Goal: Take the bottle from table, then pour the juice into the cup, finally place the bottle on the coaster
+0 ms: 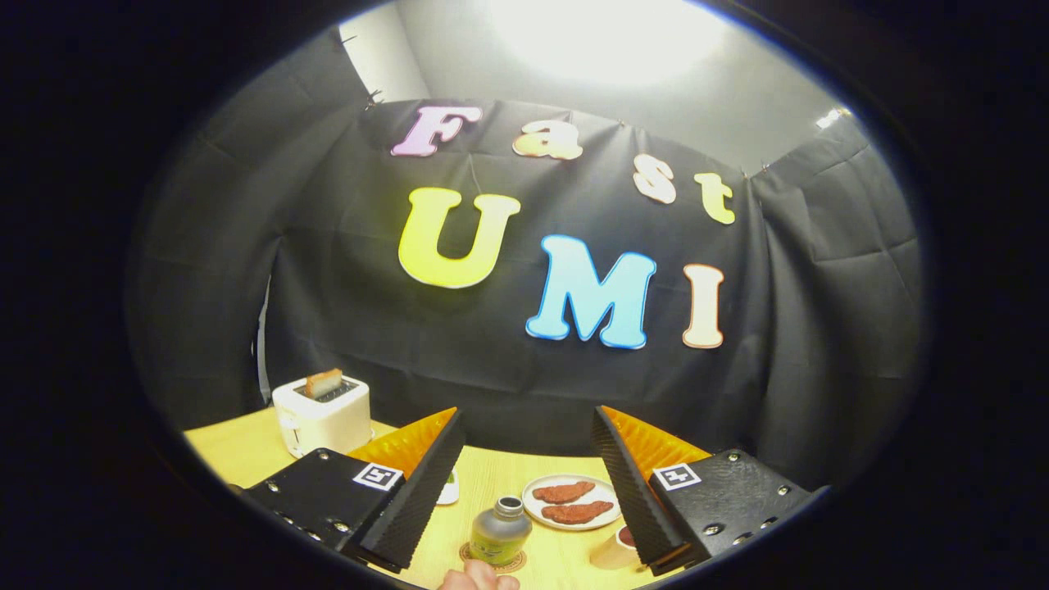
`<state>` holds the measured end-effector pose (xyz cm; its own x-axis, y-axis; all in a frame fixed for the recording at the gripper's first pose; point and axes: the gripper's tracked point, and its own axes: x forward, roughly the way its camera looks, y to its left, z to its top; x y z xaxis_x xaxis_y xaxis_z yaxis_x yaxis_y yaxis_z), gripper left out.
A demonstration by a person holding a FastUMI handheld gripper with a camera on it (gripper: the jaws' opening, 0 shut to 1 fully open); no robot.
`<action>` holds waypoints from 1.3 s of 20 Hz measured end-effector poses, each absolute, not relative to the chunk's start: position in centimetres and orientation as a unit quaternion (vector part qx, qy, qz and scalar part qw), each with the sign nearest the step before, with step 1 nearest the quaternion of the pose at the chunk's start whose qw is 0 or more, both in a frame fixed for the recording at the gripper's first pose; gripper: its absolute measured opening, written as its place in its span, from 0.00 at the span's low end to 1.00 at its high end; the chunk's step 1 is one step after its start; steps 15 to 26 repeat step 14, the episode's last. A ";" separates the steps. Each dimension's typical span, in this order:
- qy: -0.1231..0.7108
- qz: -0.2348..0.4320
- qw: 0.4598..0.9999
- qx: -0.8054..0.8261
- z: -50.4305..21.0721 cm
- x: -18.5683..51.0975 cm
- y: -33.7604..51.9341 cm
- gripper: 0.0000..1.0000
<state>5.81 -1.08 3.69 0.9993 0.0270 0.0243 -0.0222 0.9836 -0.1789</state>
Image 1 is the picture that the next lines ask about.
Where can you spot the toast slice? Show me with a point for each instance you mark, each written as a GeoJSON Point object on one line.
{"type": "Point", "coordinates": [324, 383]}

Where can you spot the white plate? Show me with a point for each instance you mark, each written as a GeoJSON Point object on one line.
{"type": "Point", "coordinates": [606, 496]}

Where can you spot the round cork coaster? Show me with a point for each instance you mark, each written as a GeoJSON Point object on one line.
{"type": "Point", "coordinates": [515, 564]}

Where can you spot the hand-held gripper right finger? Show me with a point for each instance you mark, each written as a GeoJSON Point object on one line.
{"type": "Point", "coordinates": [639, 500]}

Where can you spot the brown meat piece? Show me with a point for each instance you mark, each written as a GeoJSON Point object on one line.
{"type": "Point", "coordinates": [564, 492]}
{"type": "Point", "coordinates": [576, 513]}

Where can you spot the silver bottle green label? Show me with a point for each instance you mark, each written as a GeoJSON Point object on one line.
{"type": "Point", "coordinates": [498, 537]}

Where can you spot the wooden table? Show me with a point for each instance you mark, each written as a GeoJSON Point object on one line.
{"type": "Point", "coordinates": [483, 483]}

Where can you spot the small white dish with beans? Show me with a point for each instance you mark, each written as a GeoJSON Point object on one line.
{"type": "Point", "coordinates": [449, 492]}

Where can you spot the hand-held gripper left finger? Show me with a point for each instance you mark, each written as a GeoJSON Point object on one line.
{"type": "Point", "coordinates": [414, 500]}

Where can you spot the white toaster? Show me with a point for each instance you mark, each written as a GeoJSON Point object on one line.
{"type": "Point", "coordinates": [324, 426]}

